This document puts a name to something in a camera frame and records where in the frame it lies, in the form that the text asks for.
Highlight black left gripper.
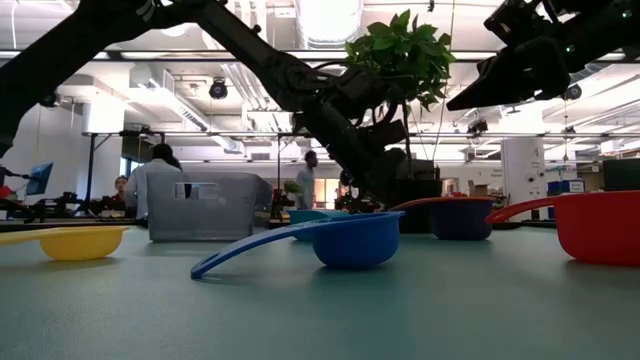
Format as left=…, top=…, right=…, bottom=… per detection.
left=292, top=98, right=409, bottom=202

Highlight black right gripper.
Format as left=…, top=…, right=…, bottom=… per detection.
left=445, top=35, right=572, bottom=113

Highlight blue measuring cup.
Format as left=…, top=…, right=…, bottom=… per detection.
left=189, top=210, right=405, bottom=280

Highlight cyan measuring cup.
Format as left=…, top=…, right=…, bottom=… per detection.
left=287, top=209, right=351, bottom=243

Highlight red measuring cup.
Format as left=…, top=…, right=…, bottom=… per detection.
left=484, top=189, right=640, bottom=267

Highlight yellow measuring cup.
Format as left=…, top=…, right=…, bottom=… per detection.
left=0, top=225, right=131, bottom=262

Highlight white pillar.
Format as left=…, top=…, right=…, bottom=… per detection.
left=501, top=137, right=547, bottom=222

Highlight green leafy plant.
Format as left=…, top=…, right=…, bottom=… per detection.
left=344, top=8, right=457, bottom=181

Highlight blue storage bins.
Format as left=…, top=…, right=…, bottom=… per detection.
left=547, top=179, right=586, bottom=195

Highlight teal table mat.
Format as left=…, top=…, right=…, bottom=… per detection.
left=0, top=223, right=640, bottom=360

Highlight black desk monitor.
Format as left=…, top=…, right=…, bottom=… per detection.
left=602, top=158, right=640, bottom=192

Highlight clear plastic bin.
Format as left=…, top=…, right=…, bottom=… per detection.
left=145, top=171, right=274, bottom=243

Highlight blue tilted monitor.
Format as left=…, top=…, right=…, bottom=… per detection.
left=25, top=162, right=54, bottom=196

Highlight black table frame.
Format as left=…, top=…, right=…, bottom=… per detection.
left=0, top=218, right=640, bottom=235

